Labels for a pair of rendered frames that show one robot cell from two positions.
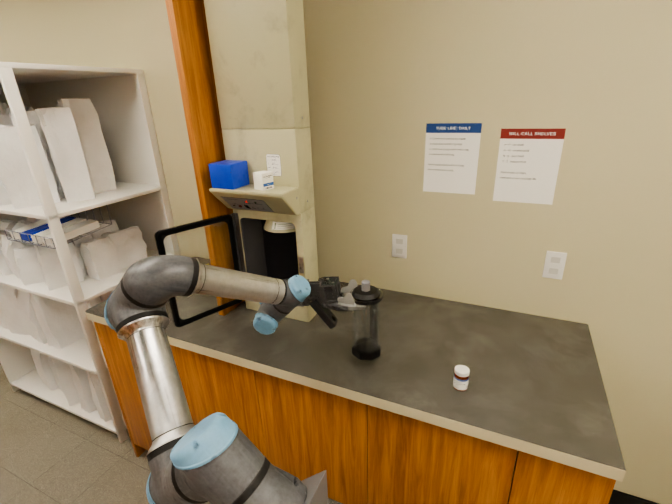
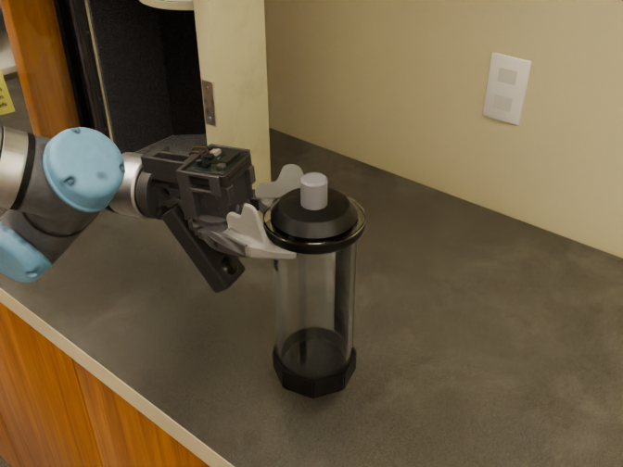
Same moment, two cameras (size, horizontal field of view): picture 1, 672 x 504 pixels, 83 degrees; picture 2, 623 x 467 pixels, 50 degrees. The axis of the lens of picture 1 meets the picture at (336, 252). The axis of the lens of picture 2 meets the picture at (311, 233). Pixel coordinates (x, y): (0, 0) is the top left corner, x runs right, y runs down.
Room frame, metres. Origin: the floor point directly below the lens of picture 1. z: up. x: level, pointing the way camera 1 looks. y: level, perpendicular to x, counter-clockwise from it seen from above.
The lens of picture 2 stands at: (0.52, -0.23, 1.59)
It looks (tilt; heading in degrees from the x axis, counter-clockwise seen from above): 34 degrees down; 14
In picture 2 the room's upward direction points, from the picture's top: straight up
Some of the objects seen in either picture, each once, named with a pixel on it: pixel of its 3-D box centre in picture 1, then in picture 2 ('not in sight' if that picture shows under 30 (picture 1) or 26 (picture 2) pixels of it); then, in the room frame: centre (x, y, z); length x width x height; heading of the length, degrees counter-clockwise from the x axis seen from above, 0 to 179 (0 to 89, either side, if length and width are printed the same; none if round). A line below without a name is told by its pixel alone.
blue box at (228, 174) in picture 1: (229, 174); not in sight; (1.43, 0.38, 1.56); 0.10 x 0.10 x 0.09; 65
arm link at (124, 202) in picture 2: not in sight; (143, 184); (1.14, 0.13, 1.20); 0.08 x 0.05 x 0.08; 170
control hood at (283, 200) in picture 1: (254, 201); not in sight; (1.39, 0.29, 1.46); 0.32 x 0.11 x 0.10; 65
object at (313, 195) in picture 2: (365, 290); (313, 206); (1.10, -0.09, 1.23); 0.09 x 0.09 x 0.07
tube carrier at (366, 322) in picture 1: (366, 322); (314, 293); (1.10, -0.09, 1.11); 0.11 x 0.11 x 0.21
